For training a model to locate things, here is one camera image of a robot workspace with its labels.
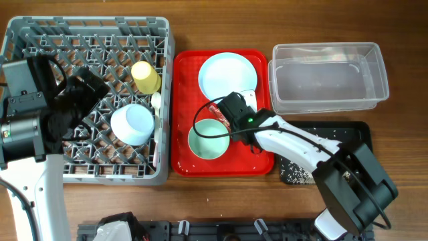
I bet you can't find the clear plastic bin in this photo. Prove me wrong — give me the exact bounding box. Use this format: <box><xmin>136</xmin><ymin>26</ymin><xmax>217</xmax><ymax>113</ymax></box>
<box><xmin>267</xmin><ymin>42</ymin><xmax>390</xmax><ymax>114</ymax></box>

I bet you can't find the yellow plastic cup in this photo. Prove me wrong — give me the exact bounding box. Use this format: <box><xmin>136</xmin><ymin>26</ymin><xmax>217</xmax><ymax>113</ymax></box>
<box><xmin>131</xmin><ymin>61</ymin><xmax>161</xmax><ymax>94</ymax></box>

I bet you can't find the red snack wrapper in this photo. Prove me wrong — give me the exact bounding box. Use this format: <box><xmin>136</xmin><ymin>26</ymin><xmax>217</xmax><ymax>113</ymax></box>
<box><xmin>209</xmin><ymin>104</ymin><xmax>231</xmax><ymax>132</ymax></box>

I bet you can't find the grey dishwasher rack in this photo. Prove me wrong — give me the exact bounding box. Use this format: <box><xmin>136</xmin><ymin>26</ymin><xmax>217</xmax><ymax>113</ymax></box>
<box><xmin>1</xmin><ymin>16</ymin><xmax>175</xmax><ymax>185</ymax></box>

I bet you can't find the light blue plate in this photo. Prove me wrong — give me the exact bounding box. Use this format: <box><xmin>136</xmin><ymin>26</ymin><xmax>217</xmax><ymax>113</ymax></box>
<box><xmin>198</xmin><ymin>52</ymin><xmax>258</xmax><ymax>100</ymax></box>

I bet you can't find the black waste tray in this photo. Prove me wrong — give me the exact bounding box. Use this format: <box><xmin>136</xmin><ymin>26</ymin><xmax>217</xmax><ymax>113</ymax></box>
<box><xmin>275</xmin><ymin>120</ymin><xmax>373</xmax><ymax>185</ymax></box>

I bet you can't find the light blue bowl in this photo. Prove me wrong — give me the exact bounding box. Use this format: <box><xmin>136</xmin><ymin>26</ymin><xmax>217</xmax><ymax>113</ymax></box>
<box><xmin>110</xmin><ymin>104</ymin><xmax>155</xmax><ymax>146</ymax></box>

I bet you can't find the white plastic spoon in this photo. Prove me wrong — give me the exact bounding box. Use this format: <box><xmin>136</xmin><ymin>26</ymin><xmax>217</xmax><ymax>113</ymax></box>
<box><xmin>150</xmin><ymin>92</ymin><xmax>162</xmax><ymax>143</ymax></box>

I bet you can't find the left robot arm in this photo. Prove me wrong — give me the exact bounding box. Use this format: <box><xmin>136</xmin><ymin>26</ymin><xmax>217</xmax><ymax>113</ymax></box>
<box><xmin>1</xmin><ymin>68</ymin><xmax>110</xmax><ymax>240</ymax></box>

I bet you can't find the green bowl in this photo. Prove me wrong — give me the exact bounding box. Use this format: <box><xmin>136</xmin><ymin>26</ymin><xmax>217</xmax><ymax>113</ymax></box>
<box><xmin>188</xmin><ymin>118</ymin><xmax>230</xmax><ymax>160</ymax></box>

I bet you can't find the red plastic tray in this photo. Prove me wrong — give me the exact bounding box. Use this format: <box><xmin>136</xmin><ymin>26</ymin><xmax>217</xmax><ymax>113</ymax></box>
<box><xmin>170</xmin><ymin>50</ymin><xmax>274</xmax><ymax>177</ymax></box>

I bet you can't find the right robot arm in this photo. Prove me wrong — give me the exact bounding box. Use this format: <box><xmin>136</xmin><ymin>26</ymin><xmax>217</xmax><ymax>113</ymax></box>
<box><xmin>217</xmin><ymin>92</ymin><xmax>398</xmax><ymax>240</ymax></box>

